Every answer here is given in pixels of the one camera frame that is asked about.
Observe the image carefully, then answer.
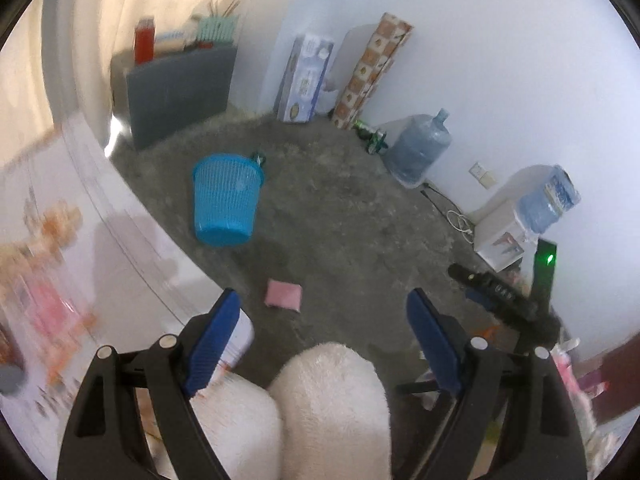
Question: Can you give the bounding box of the red bottle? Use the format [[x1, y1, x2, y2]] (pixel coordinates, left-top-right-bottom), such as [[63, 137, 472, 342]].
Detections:
[[134, 18, 156, 65]]

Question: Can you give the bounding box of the green chopstick holder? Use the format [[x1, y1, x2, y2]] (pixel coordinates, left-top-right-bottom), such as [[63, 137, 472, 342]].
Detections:
[[196, 15, 240, 46]]

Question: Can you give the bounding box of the white paper box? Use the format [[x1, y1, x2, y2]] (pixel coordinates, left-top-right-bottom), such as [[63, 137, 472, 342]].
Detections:
[[220, 305, 255, 371]]

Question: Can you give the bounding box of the blue plastic basket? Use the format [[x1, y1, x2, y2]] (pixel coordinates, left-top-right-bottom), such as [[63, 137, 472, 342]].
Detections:
[[191, 154, 266, 247]]

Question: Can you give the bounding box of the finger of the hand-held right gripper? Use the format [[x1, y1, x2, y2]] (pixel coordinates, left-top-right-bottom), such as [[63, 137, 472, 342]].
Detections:
[[465, 286, 532, 332], [447, 262, 527, 309]]

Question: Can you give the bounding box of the pink sponge cloth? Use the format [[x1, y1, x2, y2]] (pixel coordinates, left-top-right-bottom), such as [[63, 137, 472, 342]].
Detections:
[[265, 280, 302, 311]]

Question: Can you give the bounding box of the labelled blue water jug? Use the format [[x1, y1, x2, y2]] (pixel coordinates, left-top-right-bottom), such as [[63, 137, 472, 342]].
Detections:
[[517, 164, 582, 235]]

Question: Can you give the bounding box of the white wall socket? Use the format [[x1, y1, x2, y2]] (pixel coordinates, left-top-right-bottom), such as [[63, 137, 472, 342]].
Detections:
[[469, 162, 497, 188]]

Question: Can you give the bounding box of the black cable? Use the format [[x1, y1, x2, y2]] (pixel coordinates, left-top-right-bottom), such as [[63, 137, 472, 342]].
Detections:
[[420, 182, 471, 226]]

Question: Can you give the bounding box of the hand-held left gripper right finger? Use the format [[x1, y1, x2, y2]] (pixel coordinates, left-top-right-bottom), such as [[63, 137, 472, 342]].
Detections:
[[395, 287, 587, 480]]

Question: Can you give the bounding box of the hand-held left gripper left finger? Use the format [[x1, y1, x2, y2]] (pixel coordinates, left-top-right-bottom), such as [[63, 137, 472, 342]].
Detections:
[[56, 287, 242, 480]]

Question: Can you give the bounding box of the white water dispenser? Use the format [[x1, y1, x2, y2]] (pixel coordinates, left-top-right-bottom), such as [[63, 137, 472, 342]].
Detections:
[[472, 199, 538, 271]]

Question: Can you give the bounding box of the blue white carton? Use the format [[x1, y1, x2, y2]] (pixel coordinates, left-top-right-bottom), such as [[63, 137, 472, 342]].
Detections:
[[275, 34, 335, 123]]

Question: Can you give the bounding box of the pink white plastic bag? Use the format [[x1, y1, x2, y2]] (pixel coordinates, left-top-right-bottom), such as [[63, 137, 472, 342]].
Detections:
[[550, 337, 613, 461]]

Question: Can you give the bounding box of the white cable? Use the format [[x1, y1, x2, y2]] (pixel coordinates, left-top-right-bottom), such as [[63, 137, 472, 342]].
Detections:
[[446, 210, 476, 246]]

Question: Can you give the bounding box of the person's left leg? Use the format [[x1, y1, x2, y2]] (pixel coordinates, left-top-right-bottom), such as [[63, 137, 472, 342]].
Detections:
[[192, 377, 282, 480]]

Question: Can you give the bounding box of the grey cabinet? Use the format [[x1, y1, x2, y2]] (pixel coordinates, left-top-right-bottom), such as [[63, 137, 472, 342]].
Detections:
[[110, 42, 238, 151]]

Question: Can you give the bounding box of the orange patterned roll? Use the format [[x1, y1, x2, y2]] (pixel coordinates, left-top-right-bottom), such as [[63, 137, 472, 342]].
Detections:
[[331, 12, 415, 130]]

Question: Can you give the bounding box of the blue white packet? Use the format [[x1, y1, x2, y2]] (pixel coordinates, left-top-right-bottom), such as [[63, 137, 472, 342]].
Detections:
[[155, 30, 196, 53]]

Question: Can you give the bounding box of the grey pole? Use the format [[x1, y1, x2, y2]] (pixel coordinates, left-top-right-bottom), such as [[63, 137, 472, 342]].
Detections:
[[42, 0, 83, 128]]

